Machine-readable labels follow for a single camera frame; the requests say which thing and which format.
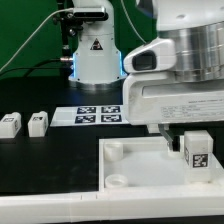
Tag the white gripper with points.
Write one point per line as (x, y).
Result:
(157, 98)

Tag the white square table top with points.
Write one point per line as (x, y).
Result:
(140, 163)

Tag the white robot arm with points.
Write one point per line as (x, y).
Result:
(176, 78)

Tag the white L-shaped obstacle fence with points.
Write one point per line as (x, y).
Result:
(117, 204)

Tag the sheet with four tags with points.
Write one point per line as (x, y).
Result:
(89, 115)

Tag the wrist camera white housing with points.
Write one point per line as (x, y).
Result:
(158, 55)

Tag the black camera stand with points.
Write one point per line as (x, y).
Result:
(69, 25)

